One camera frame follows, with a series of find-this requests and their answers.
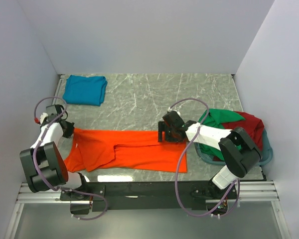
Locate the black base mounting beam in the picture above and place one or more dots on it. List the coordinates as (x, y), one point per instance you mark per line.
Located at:
(96, 196)

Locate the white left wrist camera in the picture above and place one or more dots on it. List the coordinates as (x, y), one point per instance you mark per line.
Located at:
(40, 120)

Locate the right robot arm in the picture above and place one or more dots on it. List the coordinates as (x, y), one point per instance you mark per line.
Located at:
(240, 152)

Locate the orange t shirt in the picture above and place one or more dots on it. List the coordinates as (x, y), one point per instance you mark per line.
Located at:
(103, 149)

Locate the green t shirt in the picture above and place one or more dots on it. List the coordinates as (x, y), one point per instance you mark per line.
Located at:
(215, 119)

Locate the dark red t shirt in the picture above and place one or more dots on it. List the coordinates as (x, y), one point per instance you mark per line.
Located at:
(252, 125)

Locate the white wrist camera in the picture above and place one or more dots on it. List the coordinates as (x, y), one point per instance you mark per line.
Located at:
(173, 110)
(40, 120)

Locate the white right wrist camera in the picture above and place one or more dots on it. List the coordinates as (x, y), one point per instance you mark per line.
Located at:
(173, 110)

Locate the teal plastic basket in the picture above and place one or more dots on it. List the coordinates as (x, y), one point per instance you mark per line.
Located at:
(267, 153)

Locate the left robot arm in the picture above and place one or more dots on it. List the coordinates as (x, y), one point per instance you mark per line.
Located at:
(42, 163)

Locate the aluminium left side rail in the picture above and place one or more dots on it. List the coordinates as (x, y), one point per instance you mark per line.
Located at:
(51, 130)

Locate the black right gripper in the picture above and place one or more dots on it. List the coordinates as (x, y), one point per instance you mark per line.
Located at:
(163, 127)

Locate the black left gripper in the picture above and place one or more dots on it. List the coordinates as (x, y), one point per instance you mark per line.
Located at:
(70, 131)

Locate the folded blue t shirt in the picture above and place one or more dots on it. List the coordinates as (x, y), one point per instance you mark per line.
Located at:
(85, 90)

